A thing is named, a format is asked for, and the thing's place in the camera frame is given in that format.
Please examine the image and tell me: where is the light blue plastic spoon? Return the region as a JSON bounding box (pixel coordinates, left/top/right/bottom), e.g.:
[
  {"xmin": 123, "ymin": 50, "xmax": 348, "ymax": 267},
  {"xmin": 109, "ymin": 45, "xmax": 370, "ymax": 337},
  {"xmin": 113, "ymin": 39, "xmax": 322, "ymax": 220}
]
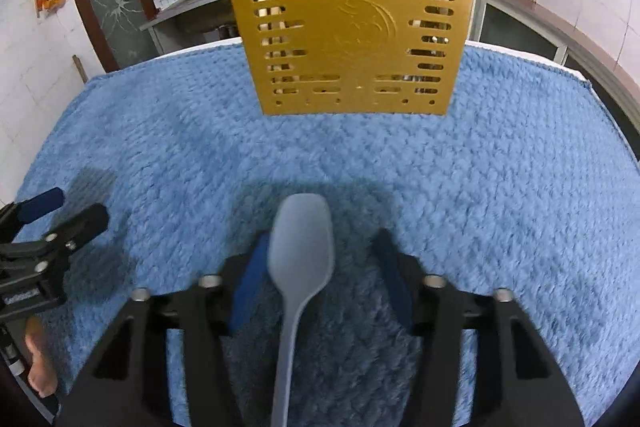
[{"xmin": 267, "ymin": 193, "xmax": 335, "ymax": 426}]

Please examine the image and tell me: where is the gold perforated utensil holder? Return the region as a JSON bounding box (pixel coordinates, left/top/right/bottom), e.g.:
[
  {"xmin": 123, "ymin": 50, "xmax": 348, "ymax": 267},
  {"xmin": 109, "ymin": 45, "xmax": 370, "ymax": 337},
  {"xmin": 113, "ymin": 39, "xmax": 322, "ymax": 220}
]
[{"xmin": 231, "ymin": 0, "xmax": 473, "ymax": 115}]

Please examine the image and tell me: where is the person's hand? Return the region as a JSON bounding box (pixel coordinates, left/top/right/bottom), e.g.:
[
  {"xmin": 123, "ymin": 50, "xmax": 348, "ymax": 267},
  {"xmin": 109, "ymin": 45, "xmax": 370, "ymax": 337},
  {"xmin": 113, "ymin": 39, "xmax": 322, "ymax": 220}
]
[{"xmin": 24, "ymin": 317, "xmax": 58, "ymax": 398}]

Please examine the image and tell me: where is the blue textured towel mat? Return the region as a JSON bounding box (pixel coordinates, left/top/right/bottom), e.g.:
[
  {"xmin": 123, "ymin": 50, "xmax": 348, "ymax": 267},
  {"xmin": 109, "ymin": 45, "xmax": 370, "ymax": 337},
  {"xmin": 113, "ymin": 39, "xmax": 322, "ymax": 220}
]
[{"xmin": 17, "ymin": 44, "xmax": 639, "ymax": 426}]

